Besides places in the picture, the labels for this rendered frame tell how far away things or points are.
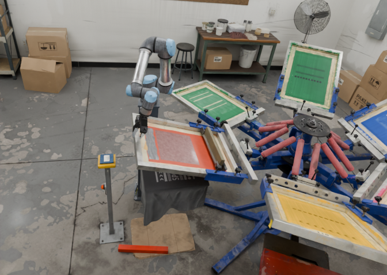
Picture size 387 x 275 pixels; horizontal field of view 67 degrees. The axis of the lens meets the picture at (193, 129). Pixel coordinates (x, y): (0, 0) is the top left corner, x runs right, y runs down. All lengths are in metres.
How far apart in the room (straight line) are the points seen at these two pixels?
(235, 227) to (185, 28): 3.89
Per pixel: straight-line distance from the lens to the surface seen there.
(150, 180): 2.20
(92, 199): 3.37
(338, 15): 7.21
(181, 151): 2.16
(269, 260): 1.78
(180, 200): 2.30
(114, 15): 5.65
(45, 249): 3.11
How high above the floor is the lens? 2.55
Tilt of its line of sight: 36 degrees down
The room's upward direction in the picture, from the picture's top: 9 degrees clockwise
